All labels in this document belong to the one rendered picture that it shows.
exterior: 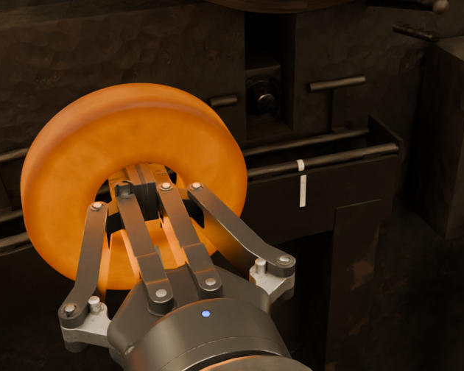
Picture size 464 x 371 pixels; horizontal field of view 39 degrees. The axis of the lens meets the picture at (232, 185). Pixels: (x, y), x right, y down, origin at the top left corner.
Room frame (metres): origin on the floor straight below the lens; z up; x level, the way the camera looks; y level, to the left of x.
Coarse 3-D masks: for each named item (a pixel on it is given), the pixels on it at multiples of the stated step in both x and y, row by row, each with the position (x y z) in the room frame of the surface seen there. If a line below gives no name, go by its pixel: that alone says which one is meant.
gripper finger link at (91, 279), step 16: (96, 208) 0.33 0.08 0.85; (96, 224) 0.32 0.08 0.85; (96, 240) 0.30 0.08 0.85; (80, 256) 0.29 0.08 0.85; (96, 256) 0.29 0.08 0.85; (80, 272) 0.28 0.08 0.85; (96, 272) 0.28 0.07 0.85; (80, 288) 0.26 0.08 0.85; (96, 288) 0.27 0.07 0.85; (64, 304) 0.25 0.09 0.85; (80, 304) 0.25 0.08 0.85; (64, 320) 0.24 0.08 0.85; (80, 320) 0.25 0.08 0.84
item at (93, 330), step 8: (88, 304) 0.25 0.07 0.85; (96, 304) 0.25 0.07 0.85; (104, 304) 0.26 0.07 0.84; (96, 312) 0.25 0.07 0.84; (104, 312) 0.25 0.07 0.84; (88, 320) 0.25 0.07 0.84; (96, 320) 0.25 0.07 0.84; (104, 320) 0.25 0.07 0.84; (64, 328) 0.24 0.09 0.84; (72, 328) 0.24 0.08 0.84; (80, 328) 0.24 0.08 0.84; (88, 328) 0.24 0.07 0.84; (96, 328) 0.24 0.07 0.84; (104, 328) 0.24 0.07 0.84; (64, 336) 0.24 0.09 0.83; (72, 336) 0.24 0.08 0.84; (80, 336) 0.24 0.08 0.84; (88, 336) 0.24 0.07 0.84; (96, 336) 0.24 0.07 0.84; (104, 336) 0.24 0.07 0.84; (96, 344) 0.24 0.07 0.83; (104, 344) 0.24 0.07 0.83
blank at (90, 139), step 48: (96, 96) 0.39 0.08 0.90; (144, 96) 0.38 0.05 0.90; (192, 96) 0.41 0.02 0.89; (48, 144) 0.36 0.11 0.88; (96, 144) 0.36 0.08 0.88; (144, 144) 0.37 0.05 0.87; (192, 144) 0.38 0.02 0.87; (48, 192) 0.36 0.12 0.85; (96, 192) 0.37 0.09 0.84; (240, 192) 0.40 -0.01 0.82; (48, 240) 0.36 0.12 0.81
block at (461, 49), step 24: (432, 48) 0.75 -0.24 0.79; (456, 48) 0.72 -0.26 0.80; (432, 72) 0.74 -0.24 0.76; (456, 72) 0.70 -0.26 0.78; (432, 96) 0.73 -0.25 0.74; (456, 96) 0.69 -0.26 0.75; (432, 120) 0.73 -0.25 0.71; (456, 120) 0.68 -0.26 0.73; (432, 144) 0.72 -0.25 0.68; (456, 144) 0.68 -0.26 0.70; (432, 168) 0.71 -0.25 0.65; (456, 168) 0.67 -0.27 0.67; (408, 192) 0.76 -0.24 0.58; (432, 192) 0.70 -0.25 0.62; (456, 192) 0.67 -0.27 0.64; (432, 216) 0.70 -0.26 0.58; (456, 216) 0.67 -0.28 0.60
